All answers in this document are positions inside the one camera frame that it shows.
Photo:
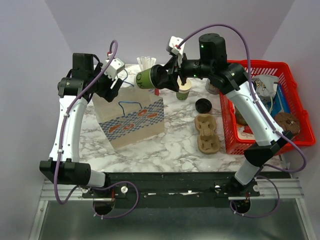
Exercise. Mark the brown pulp cup carrier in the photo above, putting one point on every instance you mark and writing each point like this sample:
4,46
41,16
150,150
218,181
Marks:
208,141

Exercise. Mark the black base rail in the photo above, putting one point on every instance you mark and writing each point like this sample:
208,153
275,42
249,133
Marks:
171,190

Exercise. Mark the crumpled silver snack bag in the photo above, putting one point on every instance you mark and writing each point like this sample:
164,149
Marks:
265,86

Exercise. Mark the white wrapped straws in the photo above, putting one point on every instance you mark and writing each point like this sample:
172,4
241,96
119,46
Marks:
146,62

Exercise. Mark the blue package in basket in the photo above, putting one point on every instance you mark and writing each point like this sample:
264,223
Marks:
279,103

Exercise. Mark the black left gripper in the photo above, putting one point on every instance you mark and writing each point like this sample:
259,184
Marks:
109,94

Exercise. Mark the checkered paper takeout bag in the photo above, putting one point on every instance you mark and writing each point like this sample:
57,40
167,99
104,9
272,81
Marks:
132,116

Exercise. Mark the brown round cake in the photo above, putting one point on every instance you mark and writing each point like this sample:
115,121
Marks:
288,122

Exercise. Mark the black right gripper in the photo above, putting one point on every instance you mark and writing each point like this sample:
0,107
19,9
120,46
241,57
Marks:
175,64

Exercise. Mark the black lid stack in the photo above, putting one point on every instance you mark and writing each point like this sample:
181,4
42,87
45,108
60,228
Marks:
203,106

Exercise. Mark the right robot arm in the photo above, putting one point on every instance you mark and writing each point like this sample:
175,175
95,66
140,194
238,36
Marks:
234,82

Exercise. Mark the red plastic basket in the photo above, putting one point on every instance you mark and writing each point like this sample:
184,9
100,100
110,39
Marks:
234,145

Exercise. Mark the grey marbled block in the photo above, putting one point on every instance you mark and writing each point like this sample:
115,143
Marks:
211,88

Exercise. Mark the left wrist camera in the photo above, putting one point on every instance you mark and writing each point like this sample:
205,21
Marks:
115,66

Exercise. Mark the black plastic cup lid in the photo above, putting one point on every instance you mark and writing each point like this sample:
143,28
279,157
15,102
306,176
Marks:
159,77

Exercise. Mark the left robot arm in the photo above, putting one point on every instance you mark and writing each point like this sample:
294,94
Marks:
75,91

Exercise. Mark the red plastic straw holder cup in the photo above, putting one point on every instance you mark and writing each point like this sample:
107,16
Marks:
154,91

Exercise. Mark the aluminium frame rail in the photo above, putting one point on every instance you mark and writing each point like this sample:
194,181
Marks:
283,188

